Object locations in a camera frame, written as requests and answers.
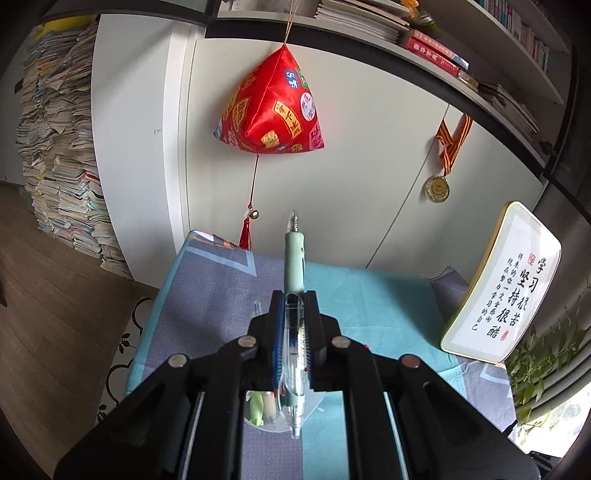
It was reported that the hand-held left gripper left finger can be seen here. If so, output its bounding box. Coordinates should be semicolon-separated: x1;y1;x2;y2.
55;291;284;480

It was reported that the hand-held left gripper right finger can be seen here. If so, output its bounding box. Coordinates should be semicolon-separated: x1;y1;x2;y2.
305;290;542;480

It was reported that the translucent white pen cup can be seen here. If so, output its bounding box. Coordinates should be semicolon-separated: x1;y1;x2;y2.
244;388;335;433

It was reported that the pale green highlighter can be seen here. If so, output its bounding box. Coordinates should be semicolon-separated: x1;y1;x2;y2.
247;391;265;426

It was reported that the clear pen with green grip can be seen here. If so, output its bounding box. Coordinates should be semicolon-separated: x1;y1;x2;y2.
279;210;308;438

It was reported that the blue and grey printed tablecloth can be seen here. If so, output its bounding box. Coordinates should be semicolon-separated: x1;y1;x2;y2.
124;228;519;480

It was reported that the black and white floor mat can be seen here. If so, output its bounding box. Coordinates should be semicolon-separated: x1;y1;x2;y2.
95;295;160;426

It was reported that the white bookshelf cabinet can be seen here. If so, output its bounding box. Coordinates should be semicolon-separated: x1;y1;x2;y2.
90;0;583;282

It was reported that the framed calligraphy sign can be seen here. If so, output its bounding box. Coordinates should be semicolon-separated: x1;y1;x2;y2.
440;200;563;368

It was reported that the gold medal with striped ribbon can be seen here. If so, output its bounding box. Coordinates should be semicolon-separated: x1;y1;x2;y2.
424;113;475;204

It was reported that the green potted plant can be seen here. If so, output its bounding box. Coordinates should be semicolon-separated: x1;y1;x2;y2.
505;295;591;439

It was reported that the red pyramid hanging ornament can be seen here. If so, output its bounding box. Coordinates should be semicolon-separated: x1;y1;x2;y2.
213;0;327;252

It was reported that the tall pile of worn books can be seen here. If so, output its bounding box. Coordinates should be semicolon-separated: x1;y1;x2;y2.
14;21;136;280

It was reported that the wide stack of thin books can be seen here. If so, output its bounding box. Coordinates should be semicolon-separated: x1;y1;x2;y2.
477;80;541;145

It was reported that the stack of red books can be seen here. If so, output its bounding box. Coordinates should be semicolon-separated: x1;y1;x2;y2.
401;29;468;77

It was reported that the stack of magazines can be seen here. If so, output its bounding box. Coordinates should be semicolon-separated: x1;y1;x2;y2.
315;0;411;45

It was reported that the yellow plush toy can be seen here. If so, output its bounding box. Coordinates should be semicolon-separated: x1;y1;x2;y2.
36;15;94;37

